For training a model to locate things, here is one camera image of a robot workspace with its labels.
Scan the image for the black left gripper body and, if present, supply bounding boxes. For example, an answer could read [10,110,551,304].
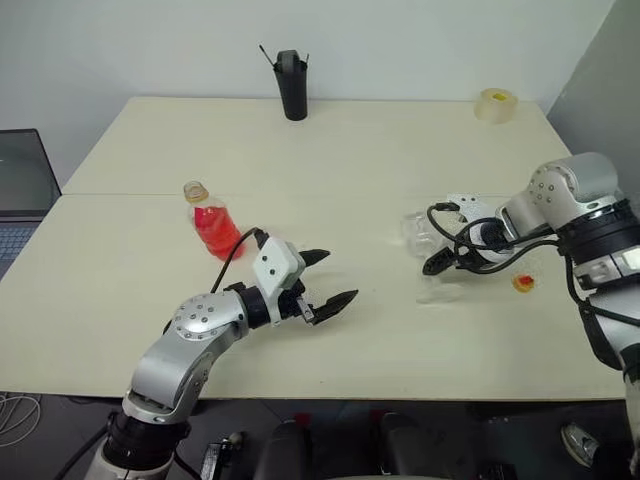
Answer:
[279,277,321,329]

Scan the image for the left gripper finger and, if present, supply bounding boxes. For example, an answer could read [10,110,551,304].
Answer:
[312,287,361,326]
[302,247,333,270]

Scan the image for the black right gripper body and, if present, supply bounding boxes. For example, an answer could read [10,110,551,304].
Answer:
[451,241,480,272]

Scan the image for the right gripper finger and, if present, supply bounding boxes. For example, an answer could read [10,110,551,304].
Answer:
[422,247,458,277]

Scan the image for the clear wine glass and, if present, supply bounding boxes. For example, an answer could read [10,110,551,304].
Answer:
[399,209,464,306]

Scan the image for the red liquid plastic bottle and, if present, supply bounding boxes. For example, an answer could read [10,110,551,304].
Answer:
[182,179,246,262]

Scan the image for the dark rounded shape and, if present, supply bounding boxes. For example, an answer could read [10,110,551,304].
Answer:
[368,409,454,480]
[253,412,314,480]

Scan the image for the translucent tape roll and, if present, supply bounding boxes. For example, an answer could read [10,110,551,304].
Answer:
[473,88,520,125]

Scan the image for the black tall cup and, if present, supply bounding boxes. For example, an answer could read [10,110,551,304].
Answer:
[272,62,310,122]

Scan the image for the small black device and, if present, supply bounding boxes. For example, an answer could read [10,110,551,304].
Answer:
[200,430,247,480]

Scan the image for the grey black tool in cup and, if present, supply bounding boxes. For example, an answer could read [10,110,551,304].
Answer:
[276,49,304,74]

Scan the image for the grey white shoe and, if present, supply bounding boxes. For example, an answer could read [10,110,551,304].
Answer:
[560,422,601,462]

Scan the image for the dark grey laptop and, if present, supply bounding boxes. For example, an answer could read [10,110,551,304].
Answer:
[0,128,64,282]

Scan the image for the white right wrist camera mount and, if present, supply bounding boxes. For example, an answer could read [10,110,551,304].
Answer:
[445,193,516,265]

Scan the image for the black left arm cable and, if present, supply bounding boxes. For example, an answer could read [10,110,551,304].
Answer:
[209,227,272,294]

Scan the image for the black cable on floor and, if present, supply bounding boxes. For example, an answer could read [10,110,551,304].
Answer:
[52,427,110,480]

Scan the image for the white cables on floor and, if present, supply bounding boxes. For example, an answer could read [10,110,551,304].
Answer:
[0,392,43,447]

